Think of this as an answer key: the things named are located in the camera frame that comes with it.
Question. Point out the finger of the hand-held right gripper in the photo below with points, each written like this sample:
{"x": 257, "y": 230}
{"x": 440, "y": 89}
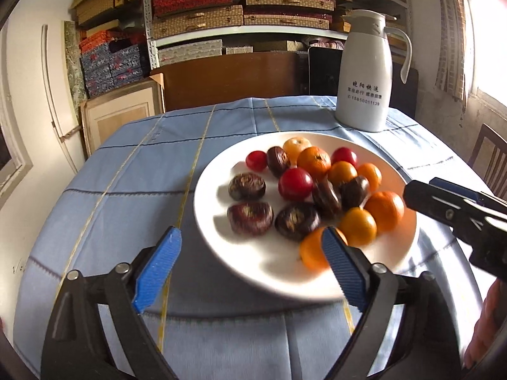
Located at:
{"x": 455, "y": 188}
{"x": 435, "y": 206}

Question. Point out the bamboo blind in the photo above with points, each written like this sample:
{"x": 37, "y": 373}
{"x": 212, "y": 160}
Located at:
{"x": 451, "y": 27}

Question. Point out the white metal shelf rack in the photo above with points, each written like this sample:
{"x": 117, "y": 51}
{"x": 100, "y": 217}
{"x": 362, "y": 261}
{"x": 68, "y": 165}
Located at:
{"x": 149, "y": 16}

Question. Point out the white round plate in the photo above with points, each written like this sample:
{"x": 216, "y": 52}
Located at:
{"x": 253, "y": 259}

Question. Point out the white thermos jug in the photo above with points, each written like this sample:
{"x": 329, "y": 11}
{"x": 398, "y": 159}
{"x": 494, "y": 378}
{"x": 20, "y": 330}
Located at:
{"x": 364, "y": 67}

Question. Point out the shelf of patterned boxes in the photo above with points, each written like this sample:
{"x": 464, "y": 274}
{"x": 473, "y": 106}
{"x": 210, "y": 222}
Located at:
{"x": 198, "y": 25}

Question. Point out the orange patterned box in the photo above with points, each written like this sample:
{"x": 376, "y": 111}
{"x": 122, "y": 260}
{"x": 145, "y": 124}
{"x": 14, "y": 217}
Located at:
{"x": 93, "y": 41}

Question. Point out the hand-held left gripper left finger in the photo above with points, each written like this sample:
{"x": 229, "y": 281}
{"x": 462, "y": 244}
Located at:
{"x": 156, "y": 269}

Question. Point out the light wooden framed panel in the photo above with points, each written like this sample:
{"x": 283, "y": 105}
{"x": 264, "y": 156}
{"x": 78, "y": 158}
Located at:
{"x": 119, "y": 114}

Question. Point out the dark purple water chestnut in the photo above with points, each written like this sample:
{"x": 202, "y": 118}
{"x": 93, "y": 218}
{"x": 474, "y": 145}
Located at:
{"x": 297, "y": 221}
{"x": 250, "y": 217}
{"x": 277, "y": 160}
{"x": 246, "y": 186}
{"x": 353, "y": 192}
{"x": 326, "y": 198}

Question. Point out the red cherry tomato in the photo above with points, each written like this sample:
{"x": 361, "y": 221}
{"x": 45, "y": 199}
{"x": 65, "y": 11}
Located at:
{"x": 295, "y": 184}
{"x": 256, "y": 160}
{"x": 344, "y": 155}

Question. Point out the brown wooden chair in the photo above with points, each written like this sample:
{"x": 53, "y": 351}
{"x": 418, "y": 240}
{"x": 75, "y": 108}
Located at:
{"x": 489, "y": 158}

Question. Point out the white leaning panel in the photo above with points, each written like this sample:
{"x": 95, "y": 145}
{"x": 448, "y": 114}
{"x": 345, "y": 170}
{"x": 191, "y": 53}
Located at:
{"x": 55, "y": 95}

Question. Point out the large orange mandarin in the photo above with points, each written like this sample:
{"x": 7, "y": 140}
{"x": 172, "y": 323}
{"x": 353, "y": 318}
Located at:
{"x": 315, "y": 162}

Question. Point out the small orange mandarin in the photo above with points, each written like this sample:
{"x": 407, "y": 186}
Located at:
{"x": 384, "y": 210}
{"x": 341, "y": 173}
{"x": 371, "y": 176}
{"x": 313, "y": 251}
{"x": 357, "y": 226}

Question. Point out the blue checked tablecloth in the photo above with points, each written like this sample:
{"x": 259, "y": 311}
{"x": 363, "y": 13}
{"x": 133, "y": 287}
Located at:
{"x": 138, "y": 174}

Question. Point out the bright window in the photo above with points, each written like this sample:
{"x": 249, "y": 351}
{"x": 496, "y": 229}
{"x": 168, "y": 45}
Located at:
{"x": 489, "y": 27}

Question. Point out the window with white frame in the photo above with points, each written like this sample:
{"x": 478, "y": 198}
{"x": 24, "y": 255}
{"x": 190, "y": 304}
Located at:
{"x": 18, "y": 166}

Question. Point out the stack of blue patterned boxes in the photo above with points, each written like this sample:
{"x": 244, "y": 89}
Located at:
{"x": 113, "y": 67}

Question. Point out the pale yellow mandarin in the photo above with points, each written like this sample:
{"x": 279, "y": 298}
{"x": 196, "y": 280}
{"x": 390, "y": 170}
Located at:
{"x": 297, "y": 148}

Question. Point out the person's right hand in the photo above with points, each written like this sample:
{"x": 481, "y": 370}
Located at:
{"x": 487, "y": 324}

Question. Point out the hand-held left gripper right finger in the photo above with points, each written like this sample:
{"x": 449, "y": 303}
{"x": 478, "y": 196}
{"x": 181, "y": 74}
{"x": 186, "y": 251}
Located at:
{"x": 344, "y": 269}

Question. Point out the brown wooden board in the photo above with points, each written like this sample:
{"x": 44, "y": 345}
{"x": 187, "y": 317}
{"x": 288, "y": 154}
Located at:
{"x": 229, "y": 79}

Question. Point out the green marble slab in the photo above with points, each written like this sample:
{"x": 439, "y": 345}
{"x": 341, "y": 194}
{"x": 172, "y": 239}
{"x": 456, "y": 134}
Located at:
{"x": 73, "y": 63}

